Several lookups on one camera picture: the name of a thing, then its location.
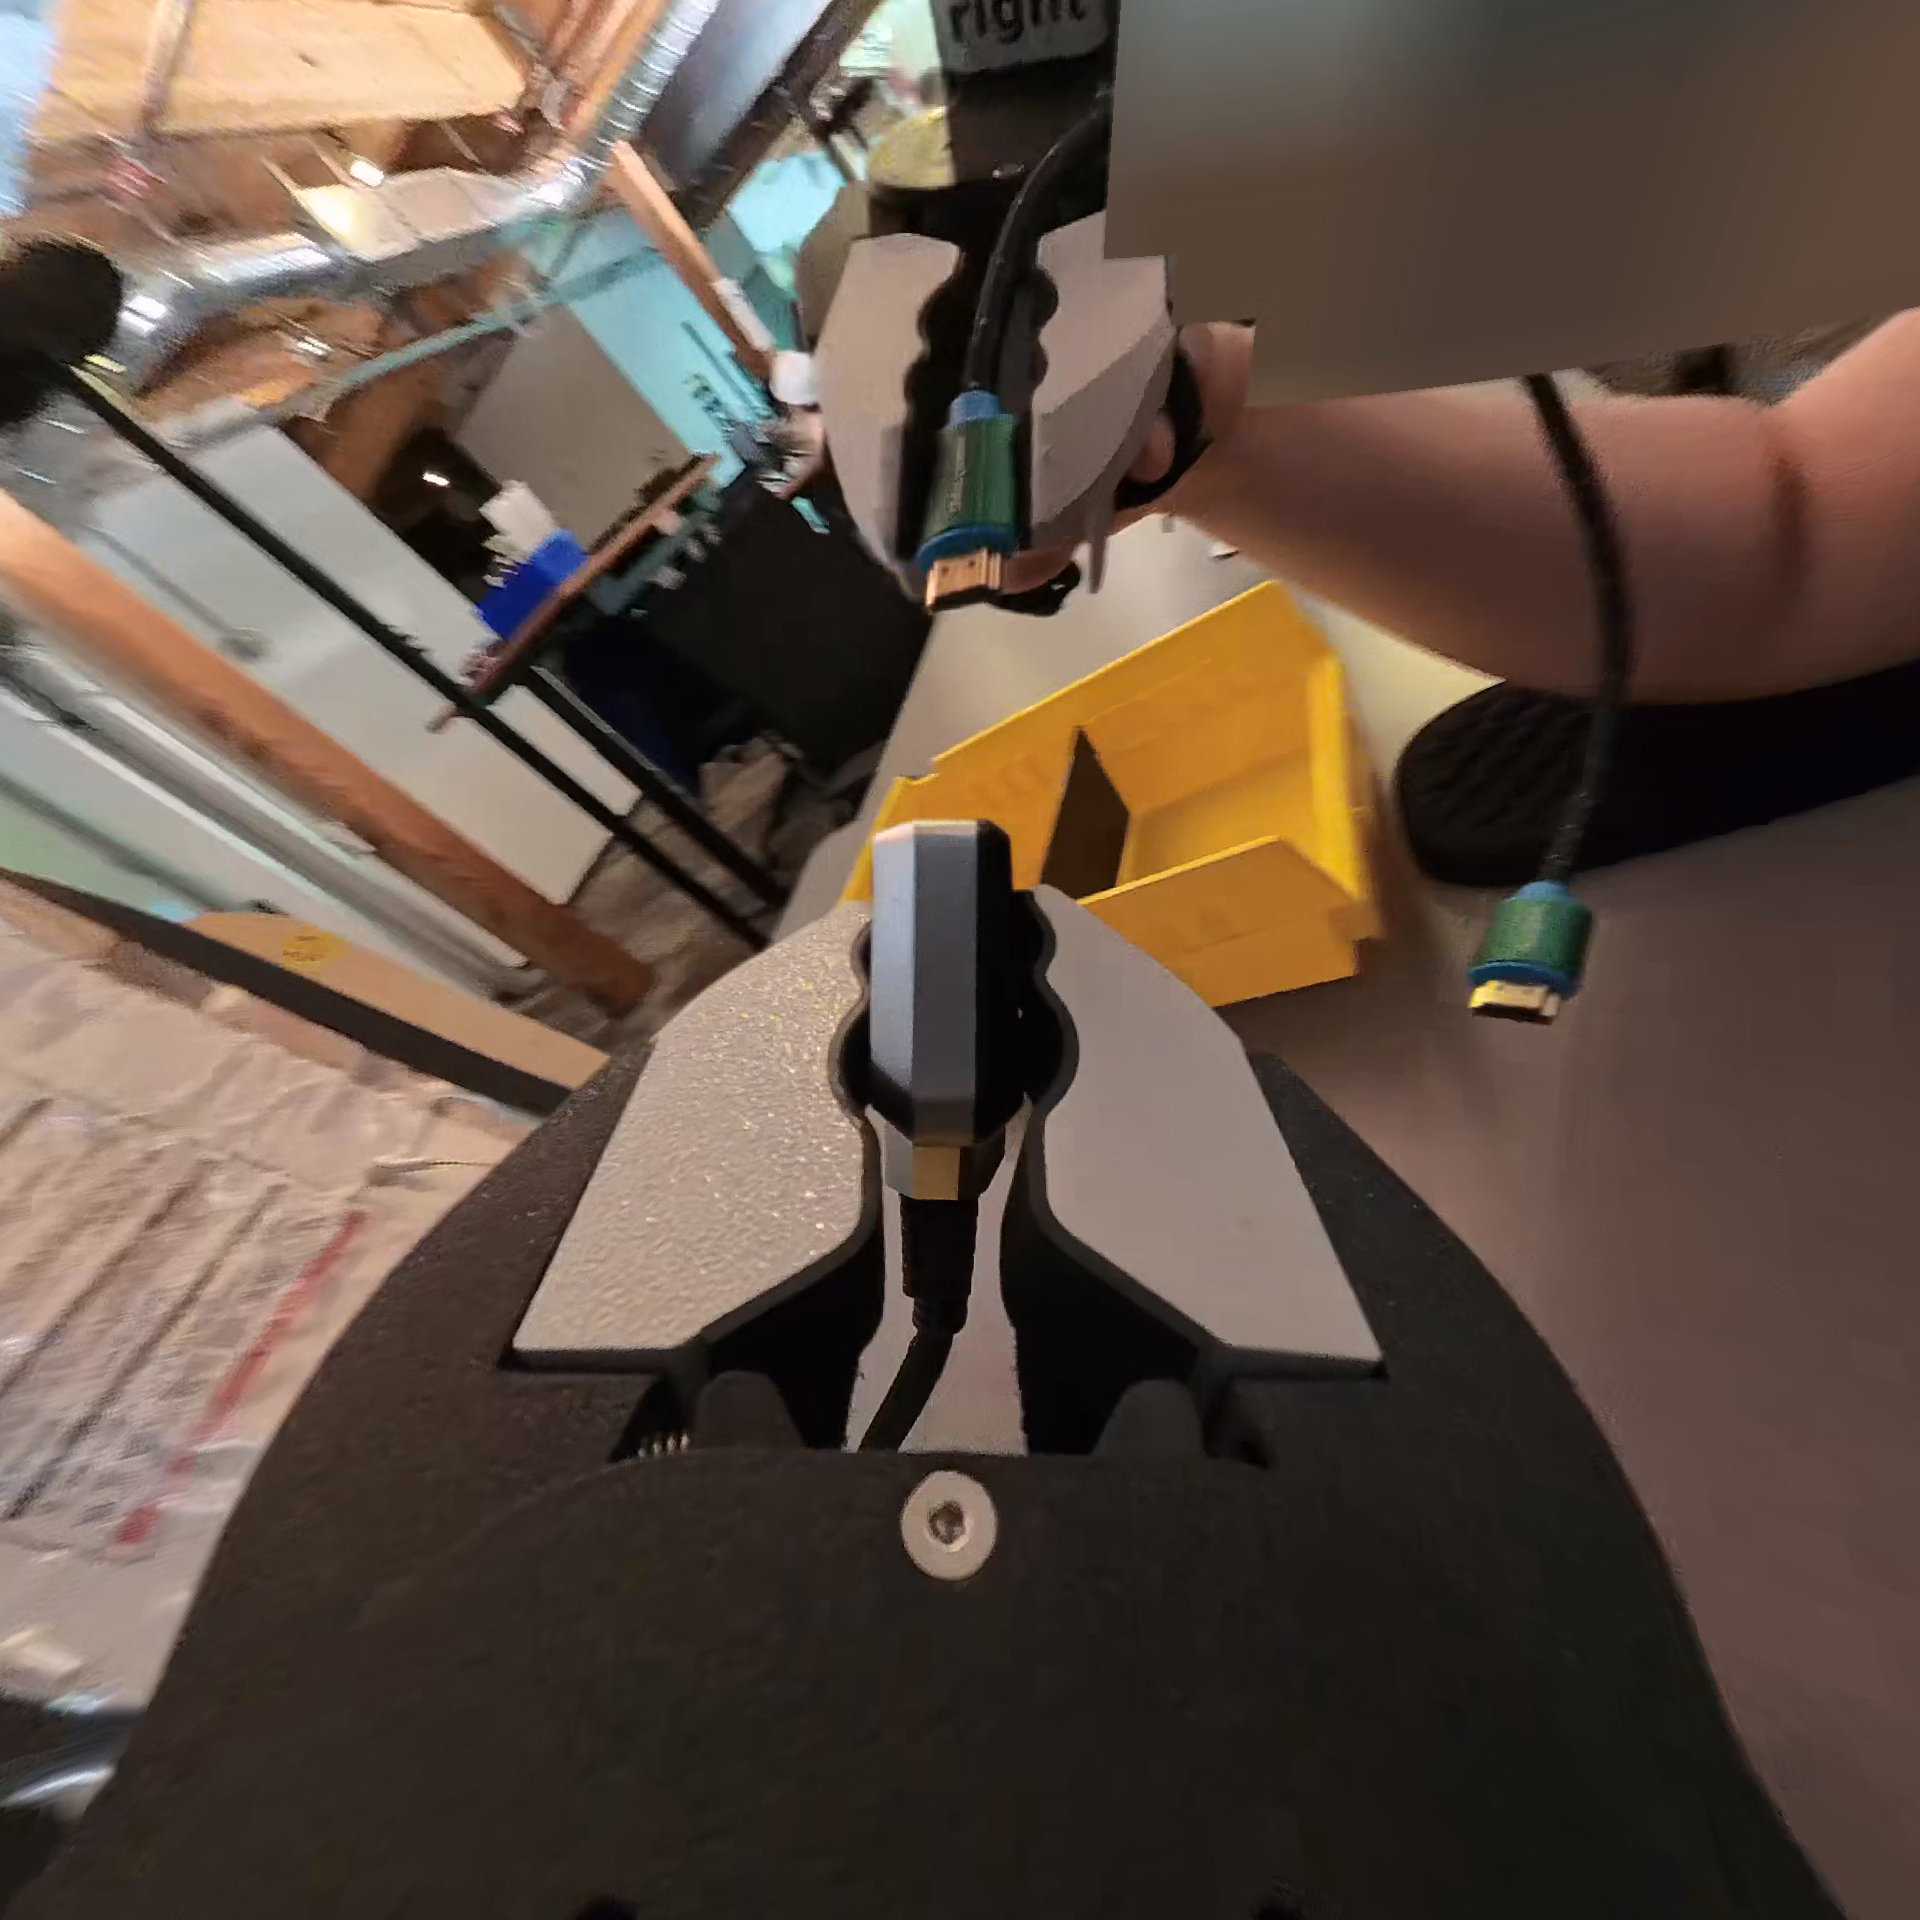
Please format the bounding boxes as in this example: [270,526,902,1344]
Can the metal ventilation duct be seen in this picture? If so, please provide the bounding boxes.
[560,0,720,200]

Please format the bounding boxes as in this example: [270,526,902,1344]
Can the person's right hand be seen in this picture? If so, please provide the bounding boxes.
[1116,319,1263,526]

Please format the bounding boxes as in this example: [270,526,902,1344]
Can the wooden board smiley sticker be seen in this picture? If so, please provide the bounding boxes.
[185,906,611,1101]

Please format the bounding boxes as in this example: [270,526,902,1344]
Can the black wrist rest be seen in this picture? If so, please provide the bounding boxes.
[1395,659,1920,893]

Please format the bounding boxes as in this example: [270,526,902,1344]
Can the black office chair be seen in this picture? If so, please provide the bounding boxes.
[645,478,934,784]

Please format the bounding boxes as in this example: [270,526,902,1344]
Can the black floor stand round top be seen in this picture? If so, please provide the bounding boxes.
[0,239,792,955]

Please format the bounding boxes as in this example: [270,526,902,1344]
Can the person's right forearm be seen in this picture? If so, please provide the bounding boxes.
[1199,308,1920,708]

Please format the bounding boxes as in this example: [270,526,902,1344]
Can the yellow plastic bin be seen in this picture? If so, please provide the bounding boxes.
[843,580,1392,1008]

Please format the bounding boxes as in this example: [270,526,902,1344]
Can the blue plastic bin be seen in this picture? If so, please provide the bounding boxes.
[477,529,592,642]

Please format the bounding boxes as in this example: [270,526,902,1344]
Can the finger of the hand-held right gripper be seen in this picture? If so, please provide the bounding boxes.
[812,231,970,605]
[1009,217,1183,594]

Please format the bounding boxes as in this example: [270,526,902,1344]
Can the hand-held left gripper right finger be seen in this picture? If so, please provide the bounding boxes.
[995,883,1384,1371]

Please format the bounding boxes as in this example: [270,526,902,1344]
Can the wooden post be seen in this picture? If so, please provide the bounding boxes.
[0,493,658,1019]

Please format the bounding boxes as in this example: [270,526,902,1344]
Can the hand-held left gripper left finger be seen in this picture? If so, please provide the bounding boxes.
[511,901,902,1375]

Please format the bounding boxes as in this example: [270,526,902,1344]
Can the clear acrylic instruction sign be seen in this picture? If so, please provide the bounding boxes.
[0,901,526,1710]

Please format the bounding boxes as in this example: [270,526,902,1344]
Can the wooden desk black legs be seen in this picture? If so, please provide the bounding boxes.
[429,454,792,949]

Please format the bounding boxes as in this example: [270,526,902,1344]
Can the black hdmi adapter with cable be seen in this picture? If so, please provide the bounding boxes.
[846,816,1042,1458]

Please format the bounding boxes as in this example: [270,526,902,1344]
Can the black hdmi cable green plugs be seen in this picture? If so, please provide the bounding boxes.
[897,101,1636,1033]

